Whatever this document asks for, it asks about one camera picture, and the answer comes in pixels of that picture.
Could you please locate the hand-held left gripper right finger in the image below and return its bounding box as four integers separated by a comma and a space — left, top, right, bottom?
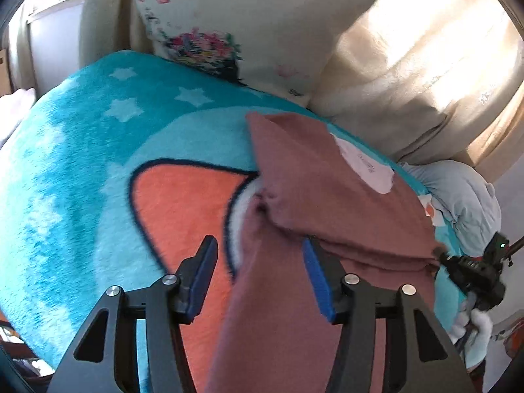
302, 235, 476, 393

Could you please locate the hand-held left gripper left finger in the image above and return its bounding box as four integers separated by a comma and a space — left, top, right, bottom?
47, 235, 218, 393

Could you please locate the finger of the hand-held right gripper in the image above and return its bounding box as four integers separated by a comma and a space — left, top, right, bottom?
432, 246, 452, 273

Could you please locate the mauve brown small garment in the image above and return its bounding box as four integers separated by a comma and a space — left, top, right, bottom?
205, 111, 448, 393

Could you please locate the person's right hand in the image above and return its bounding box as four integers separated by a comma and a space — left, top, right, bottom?
448, 301, 494, 345

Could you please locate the light blue plush cushion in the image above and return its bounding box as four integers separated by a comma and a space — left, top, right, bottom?
403, 159, 502, 256

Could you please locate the blue star-printed fleece blanket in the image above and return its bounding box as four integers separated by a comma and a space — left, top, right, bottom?
0, 49, 471, 393

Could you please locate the beige curtain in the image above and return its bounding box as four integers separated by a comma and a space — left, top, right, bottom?
311, 0, 524, 173

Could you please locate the pale pink cloth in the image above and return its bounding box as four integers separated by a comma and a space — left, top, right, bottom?
0, 87, 38, 150

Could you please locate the floral white pillow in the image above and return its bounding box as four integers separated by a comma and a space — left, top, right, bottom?
127, 0, 378, 107

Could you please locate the white cabinet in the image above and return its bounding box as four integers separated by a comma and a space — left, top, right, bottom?
27, 0, 87, 96

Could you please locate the beige padded headboard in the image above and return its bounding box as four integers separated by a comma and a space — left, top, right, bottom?
79, 0, 134, 68

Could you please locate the cardboard box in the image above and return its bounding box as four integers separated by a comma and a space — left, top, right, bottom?
0, 47, 13, 96

